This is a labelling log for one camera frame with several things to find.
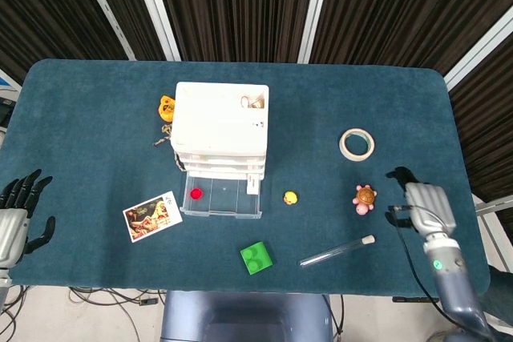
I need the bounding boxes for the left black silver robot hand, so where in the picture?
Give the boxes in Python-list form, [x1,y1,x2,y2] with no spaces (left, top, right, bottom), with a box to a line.
[0,168,56,269]

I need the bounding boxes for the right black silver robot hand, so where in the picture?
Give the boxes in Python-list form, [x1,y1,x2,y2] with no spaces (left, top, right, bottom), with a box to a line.
[385,166,458,239]

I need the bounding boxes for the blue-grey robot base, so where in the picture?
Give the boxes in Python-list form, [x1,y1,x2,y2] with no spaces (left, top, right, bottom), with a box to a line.
[160,290,333,342]

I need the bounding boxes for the clear drawer, mostly empty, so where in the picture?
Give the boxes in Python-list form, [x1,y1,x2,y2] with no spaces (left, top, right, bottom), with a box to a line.
[176,161,265,171]

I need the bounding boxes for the white plastic drawer cabinet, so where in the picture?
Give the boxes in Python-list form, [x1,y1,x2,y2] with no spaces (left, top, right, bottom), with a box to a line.
[169,81,270,181]

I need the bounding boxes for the pink brown turtle toy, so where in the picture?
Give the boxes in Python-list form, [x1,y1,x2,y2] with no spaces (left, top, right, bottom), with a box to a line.
[352,183,378,216]

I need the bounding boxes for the black bar under table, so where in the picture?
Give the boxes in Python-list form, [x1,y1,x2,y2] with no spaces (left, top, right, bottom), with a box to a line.
[392,296,440,304]

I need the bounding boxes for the clear test tube with stopper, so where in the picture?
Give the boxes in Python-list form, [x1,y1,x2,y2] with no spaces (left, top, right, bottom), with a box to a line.
[298,234,377,269]

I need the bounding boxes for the beige masking tape roll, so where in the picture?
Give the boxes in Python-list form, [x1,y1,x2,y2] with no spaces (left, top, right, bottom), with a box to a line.
[338,127,376,162]

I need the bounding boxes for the teal fabric seat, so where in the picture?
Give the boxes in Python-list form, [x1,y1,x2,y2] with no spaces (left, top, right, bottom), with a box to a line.
[483,265,513,342]

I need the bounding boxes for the teal table cloth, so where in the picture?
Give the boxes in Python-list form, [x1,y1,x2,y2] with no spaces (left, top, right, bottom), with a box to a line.
[0,58,492,299]

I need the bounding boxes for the printed photo card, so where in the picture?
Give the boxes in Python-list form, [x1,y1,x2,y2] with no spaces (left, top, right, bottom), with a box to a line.
[122,191,184,243]

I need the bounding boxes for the small white plastic piece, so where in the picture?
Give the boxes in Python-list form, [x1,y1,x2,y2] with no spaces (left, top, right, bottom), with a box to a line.
[245,173,261,195]

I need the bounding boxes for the green building block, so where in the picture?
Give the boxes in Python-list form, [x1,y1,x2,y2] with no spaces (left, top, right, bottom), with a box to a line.
[239,240,274,276]

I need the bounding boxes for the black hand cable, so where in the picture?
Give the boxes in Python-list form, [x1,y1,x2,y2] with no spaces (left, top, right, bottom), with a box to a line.
[388,203,495,340]

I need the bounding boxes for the white metal frame rail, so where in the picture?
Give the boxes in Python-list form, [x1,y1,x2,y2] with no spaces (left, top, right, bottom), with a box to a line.
[475,193,513,239]

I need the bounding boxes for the tangled floor cables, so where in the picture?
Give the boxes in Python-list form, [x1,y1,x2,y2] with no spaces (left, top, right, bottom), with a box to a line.
[67,286,166,311]

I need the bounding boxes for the white frame post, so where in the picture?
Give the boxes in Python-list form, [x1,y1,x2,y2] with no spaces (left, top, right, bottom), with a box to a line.
[443,9,513,91]
[297,0,336,65]
[127,0,181,62]
[74,0,137,61]

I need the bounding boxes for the braided beige rope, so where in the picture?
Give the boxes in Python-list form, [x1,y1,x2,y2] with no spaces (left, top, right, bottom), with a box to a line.
[153,123,189,173]

